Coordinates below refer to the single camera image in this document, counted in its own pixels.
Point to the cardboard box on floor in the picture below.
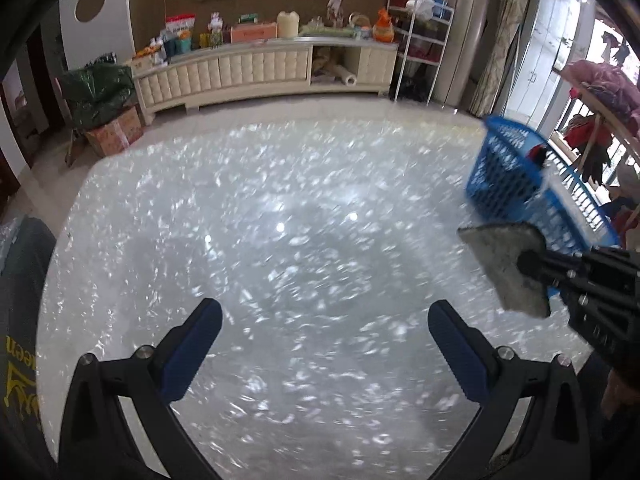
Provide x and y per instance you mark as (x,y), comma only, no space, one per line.
(118,135)

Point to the black plush toy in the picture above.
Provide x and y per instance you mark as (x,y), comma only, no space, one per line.
(537,155)

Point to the pink storage box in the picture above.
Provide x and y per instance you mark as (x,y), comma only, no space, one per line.
(250,32)

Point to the white paper roll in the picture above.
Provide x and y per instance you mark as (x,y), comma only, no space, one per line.
(344,75)

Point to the blue plastic laundry basket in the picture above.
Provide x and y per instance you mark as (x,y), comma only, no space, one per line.
(505,186)

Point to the orange bag on cabinet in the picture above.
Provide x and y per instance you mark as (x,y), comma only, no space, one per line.
(382,30)

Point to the white plastic bag on shelf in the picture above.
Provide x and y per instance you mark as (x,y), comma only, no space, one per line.
(422,9)

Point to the dark grey square cloth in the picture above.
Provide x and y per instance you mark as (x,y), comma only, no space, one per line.
(508,254)

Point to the pile of pink clothes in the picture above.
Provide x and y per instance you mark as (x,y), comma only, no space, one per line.
(611,86)

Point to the cream plastic jar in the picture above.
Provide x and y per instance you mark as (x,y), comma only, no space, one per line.
(288,25)

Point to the white quilted cloth with straps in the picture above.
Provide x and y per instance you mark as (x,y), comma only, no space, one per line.
(577,202)

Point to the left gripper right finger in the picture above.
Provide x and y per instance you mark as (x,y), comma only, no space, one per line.
(529,422)

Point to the person right hand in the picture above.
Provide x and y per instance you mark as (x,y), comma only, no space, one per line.
(616,394)

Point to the patterned beige curtain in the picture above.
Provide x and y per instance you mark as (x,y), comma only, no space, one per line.
(511,16)

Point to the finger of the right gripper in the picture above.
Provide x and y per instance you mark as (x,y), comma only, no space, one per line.
(547,267)

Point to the white metal shelf rack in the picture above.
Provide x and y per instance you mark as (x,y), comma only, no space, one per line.
(420,47)

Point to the red hanging garment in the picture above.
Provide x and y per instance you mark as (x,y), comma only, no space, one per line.
(592,142)

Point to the green plastic bag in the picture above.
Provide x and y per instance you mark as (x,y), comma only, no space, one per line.
(97,93)

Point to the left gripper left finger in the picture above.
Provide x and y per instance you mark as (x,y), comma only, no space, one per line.
(96,441)

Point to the red white snack box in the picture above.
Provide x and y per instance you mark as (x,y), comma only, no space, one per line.
(179,26)

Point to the cream TV cabinet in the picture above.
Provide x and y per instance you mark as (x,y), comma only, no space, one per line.
(262,69)

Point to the wooden clothes rack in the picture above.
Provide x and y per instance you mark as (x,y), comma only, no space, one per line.
(627,141)

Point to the silver standing air conditioner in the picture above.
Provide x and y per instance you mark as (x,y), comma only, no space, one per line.
(464,35)

